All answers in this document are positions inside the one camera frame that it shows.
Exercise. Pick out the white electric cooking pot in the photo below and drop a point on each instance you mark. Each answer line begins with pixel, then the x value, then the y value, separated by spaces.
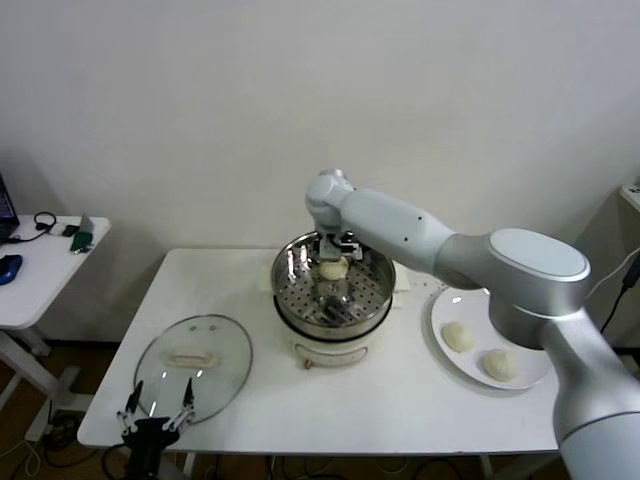
pixel 325 352

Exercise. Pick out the black laptop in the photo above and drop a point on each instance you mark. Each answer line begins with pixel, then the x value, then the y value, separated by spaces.
pixel 6 205

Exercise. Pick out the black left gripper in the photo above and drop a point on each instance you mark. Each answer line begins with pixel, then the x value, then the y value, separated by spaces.
pixel 147 436

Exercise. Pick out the blue computer mouse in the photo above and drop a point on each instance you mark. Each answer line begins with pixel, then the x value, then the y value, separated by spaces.
pixel 10 269

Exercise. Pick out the white steamed baozi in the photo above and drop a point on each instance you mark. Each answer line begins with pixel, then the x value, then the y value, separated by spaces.
pixel 459 336
pixel 500 367
pixel 332 271

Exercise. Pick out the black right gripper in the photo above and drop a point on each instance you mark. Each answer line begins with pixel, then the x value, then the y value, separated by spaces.
pixel 352 247

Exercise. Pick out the white table leg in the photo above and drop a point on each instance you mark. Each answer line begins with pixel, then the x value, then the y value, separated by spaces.
pixel 487 467
pixel 190 467

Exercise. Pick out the green and grey holder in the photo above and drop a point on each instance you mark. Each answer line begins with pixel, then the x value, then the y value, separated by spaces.
pixel 82 241

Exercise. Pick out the round glass pot lid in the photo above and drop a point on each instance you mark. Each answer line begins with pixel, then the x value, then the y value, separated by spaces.
pixel 225 350

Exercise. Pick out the small black device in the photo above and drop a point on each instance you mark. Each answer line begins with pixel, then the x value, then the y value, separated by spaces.
pixel 71 230

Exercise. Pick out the white side table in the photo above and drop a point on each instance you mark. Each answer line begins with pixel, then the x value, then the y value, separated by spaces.
pixel 45 280

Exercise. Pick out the perforated steel steamer basket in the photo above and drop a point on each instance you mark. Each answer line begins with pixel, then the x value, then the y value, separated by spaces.
pixel 300 300

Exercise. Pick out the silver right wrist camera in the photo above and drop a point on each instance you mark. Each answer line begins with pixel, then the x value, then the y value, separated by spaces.
pixel 328 247

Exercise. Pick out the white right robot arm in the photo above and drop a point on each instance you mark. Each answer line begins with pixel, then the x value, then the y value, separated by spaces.
pixel 400 225

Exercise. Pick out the white oval plate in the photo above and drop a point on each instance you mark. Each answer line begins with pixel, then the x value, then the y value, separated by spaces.
pixel 450 310

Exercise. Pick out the black headphones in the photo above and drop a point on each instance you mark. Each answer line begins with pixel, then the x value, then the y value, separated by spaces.
pixel 36 220

